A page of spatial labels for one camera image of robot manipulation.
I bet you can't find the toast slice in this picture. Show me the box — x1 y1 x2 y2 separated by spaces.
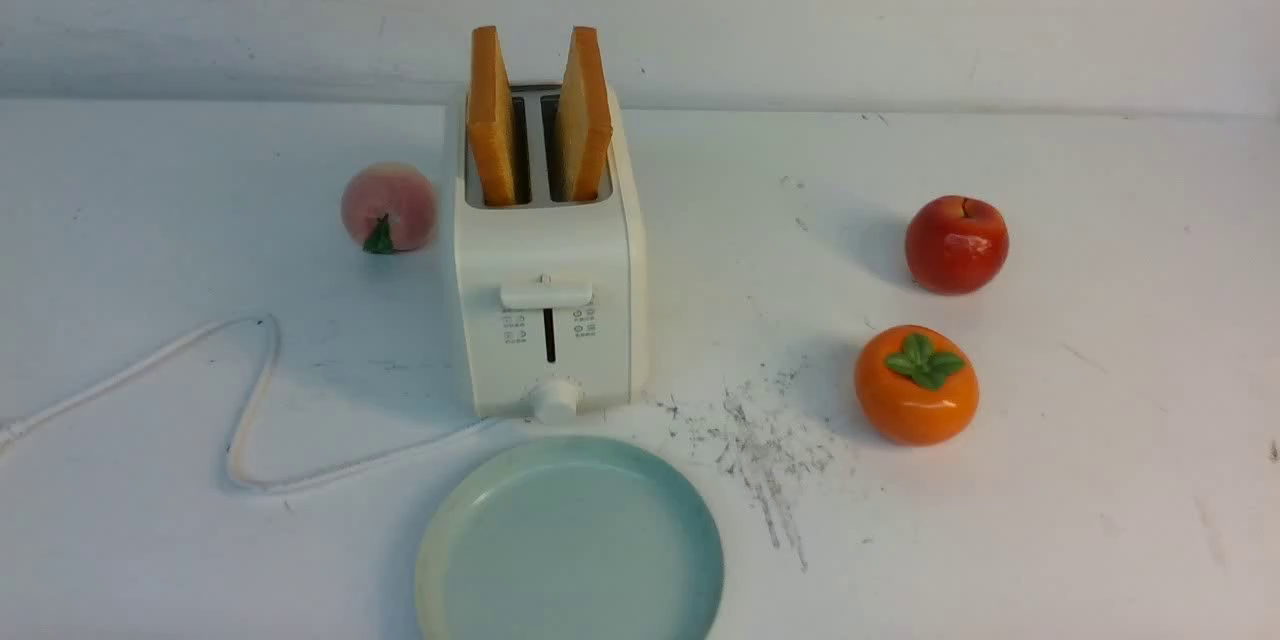
556 26 613 202
466 26 517 207

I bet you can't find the white two-slot toaster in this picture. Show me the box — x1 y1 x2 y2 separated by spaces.
439 84 652 422

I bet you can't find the pink peach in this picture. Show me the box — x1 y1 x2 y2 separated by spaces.
340 163 438 253

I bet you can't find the light green plate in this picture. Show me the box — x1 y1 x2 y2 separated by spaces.
413 435 726 639

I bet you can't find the orange persimmon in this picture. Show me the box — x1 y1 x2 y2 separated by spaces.
852 325 980 447

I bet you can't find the red apple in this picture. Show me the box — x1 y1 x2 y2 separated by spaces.
904 195 1010 294

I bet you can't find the white power cable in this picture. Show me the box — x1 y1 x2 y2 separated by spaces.
0 314 500 497

